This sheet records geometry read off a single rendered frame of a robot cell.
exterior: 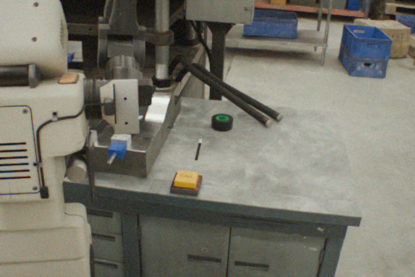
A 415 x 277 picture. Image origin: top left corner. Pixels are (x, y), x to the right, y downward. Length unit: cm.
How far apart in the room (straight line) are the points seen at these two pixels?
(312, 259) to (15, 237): 87
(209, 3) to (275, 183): 96
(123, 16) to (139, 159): 50
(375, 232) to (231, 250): 129
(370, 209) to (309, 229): 142
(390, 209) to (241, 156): 150
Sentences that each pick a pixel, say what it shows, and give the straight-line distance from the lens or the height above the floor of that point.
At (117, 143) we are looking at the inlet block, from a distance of 130.
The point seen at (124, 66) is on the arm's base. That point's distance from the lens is 92.
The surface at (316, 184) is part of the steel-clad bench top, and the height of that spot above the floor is 80.
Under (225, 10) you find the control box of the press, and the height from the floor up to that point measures 113.
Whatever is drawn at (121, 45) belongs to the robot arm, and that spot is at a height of 126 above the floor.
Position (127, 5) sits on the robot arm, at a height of 135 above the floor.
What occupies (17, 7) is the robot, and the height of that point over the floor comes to 137.
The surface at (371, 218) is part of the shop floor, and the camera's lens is 267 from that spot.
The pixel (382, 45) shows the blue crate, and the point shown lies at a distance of 485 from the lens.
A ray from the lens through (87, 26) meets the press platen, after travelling 211.
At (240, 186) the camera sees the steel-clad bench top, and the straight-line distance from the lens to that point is 130.
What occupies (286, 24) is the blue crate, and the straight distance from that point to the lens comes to 503.
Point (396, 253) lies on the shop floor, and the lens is 248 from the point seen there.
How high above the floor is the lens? 153
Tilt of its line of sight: 26 degrees down
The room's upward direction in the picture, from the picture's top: 2 degrees clockwise
